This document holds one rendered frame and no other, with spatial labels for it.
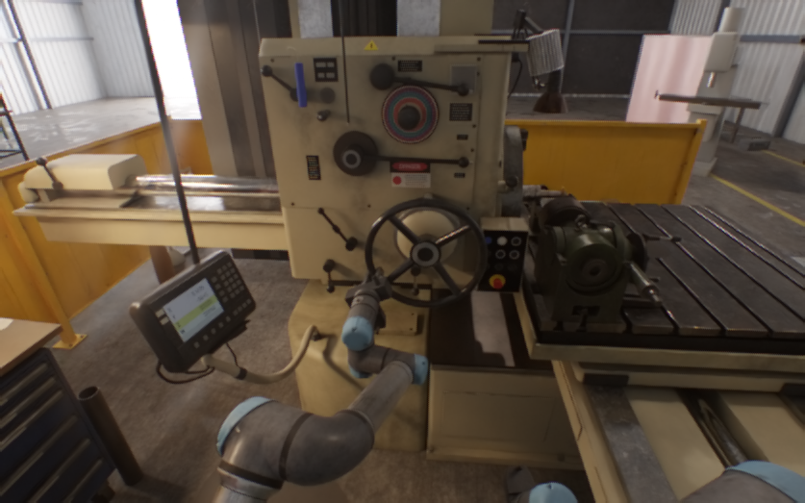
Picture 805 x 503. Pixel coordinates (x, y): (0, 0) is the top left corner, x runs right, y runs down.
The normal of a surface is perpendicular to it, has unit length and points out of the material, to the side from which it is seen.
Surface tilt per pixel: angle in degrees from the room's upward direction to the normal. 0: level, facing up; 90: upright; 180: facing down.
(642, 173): 90
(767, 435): 0
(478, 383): 90
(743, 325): 0
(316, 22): 90
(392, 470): 0
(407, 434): 90
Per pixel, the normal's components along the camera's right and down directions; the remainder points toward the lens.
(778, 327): -0.01, -0.88
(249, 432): -0.18, -0.54
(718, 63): -0.66, 0.36
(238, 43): -0.09, 0.47
